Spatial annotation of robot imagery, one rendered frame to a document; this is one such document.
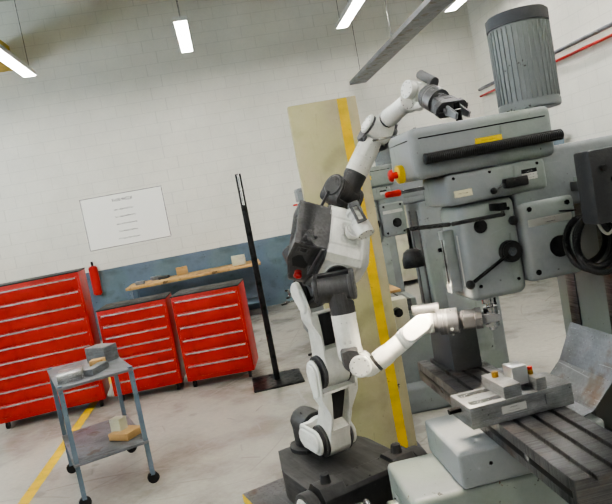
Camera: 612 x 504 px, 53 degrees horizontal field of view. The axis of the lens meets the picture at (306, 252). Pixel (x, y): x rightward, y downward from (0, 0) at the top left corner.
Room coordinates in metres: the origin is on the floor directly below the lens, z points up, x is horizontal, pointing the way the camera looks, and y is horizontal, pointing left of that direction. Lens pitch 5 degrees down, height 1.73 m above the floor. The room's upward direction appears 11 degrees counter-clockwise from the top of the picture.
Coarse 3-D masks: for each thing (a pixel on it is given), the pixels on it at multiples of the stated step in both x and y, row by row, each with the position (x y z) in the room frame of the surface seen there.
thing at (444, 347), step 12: (432, 336) 2.61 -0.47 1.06; (444, 336) 2.47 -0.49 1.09; (456, 336) 2.42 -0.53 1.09; (468, 336) 2.43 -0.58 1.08; (444, 348) 2.49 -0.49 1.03; (456, 348) 2.42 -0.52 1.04; (468, 348) 2.43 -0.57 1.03; (444, 360) 2.51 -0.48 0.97; (456, 360) 2.42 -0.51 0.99; (468, 360) 2.43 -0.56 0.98; (480, 360) 2.44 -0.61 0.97
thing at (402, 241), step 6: (558, 144) 8.78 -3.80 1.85; (402, 234) 10.37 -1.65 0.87; (396, 240) 10.35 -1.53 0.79; (402, 240) 10.36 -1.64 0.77; (402, 246) 10.36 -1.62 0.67; (408, 246) 10.37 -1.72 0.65; (402, 252) 10.36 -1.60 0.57; (402, 264) 10.36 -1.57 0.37; (402, 270) 10.35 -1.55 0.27; (408, 270) 10.37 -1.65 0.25; (414, 270) 10.38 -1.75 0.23; (402, 276) 10.35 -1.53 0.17; (408, 276) 10.36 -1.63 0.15; (414, 276) 10.38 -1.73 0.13
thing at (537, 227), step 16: (528, 208) 1.95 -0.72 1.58; (544, 208) 1.96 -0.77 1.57; (560, 208) 1.97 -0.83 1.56; (528, 224) 1.95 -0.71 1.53; (544, 224) 1.96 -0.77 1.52; (560, 224) 1.97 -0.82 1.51; (528, 240) 1.96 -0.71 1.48; (544, 240) 1.96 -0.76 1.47; (560, 240) 1.96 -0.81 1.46; (528, 256) 1.96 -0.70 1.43; (544, 256) 1.96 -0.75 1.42; (560, 256) 1.96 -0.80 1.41; (528, 272) 1.96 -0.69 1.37; (544, 272) 1.96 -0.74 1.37; (560, 272) 1.97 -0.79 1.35; (576, 272) 1.99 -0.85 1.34
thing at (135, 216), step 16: (128, 192) 10.72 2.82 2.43; (144, 192) 10.75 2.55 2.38; (160, 192) 10.78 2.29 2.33; (96, 208) 10.66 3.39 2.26; (112, 208) 10.69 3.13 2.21; (128, 208) 10.72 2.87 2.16; (144, 208) 10.75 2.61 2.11; (160, 208) 10.78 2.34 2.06; (96, 224) 10.65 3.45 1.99; (112, 224) 10.68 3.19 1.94; (128, 224) 10.71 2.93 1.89; (144, 224) 10.74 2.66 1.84; (160, 224) 10.77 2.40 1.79; (96, 240) 10.64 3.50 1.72; (112, 240) 10.67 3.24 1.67; (128, 240) 10.70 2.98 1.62; (144, 240) 10.73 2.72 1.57
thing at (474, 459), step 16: (448, 416) 2.18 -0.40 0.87; (592, 416) 1.96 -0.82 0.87; (432, 432) 2.11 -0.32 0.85; (448, 432) 2.04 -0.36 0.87; (464, 432) 2.02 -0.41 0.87; (480, 432) 2.00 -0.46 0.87; (432, 448) 2.15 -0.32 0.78; (448, 448) 1.95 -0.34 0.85; (464, 448) 1.90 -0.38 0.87; (480, 448) 1.88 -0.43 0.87; (496, 448) 1.88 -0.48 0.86; (448, 464) 1.98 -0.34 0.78; (464, 464) 1.86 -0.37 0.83; (480, 464) 1.87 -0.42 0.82; (496, 464) 1.88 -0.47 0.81; (512, 464) 1.88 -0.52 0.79; (464, 480) 1.86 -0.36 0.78; (480, 480) 1.87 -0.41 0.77; (496, 480) 1.88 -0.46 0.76
